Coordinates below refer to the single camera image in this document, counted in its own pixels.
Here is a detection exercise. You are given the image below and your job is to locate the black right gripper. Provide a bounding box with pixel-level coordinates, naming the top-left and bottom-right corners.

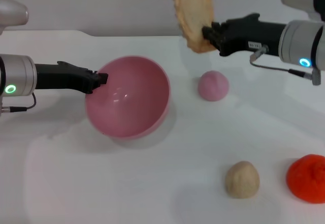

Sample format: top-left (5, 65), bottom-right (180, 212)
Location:
top-left (202, 13), bottom-right (287, 57)

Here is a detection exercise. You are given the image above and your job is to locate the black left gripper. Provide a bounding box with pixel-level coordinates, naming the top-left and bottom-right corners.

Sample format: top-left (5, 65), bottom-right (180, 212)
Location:
top-left (35, 60), bottom-right (109, 95)

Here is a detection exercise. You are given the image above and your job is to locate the ridged orange bread loaf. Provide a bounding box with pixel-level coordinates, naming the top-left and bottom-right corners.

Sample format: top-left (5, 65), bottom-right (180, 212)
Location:
top-left (171, 0), bottom-right (217, 55)

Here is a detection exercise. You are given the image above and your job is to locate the pink plastic bowl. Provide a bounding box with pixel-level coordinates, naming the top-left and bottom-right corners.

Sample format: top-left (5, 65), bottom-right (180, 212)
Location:
top-left (84, 55), bottom-right (171, 140)

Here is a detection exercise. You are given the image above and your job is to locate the pink round bun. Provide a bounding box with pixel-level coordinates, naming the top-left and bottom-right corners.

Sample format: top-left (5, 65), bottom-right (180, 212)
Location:
top-left (198, 70), bottom-right (230, 102)

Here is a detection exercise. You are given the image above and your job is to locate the beige round bun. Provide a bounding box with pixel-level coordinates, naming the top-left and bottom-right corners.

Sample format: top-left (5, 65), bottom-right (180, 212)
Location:
top-left (225, 161), bottom-right (261, 199)

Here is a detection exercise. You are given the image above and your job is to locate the orange-red swirl bun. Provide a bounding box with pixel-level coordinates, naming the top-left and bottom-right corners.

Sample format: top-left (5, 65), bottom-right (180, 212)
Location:
top-left (286, 154), bottom-right (325, 204)

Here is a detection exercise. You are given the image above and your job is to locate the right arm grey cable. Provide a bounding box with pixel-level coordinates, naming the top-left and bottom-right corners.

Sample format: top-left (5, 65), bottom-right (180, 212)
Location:
top-left (249, 44), bottom-right (322, 86)

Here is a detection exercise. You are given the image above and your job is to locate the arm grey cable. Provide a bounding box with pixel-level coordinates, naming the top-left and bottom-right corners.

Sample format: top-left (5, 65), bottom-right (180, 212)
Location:
top-left (0, 92), bottom-right (37, 113)
top-left (249, 44), bottom-right (322, 86)

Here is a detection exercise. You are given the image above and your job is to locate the left arm grey cable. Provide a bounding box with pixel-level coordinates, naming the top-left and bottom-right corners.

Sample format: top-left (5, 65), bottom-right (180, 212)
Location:
top-left (0, 92), bottom-right (37, 113)

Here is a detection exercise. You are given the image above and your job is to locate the left wrist camera housing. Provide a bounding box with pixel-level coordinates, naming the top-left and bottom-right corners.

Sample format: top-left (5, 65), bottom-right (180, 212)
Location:
top-left (0, 0), bottom-right (29, 36)

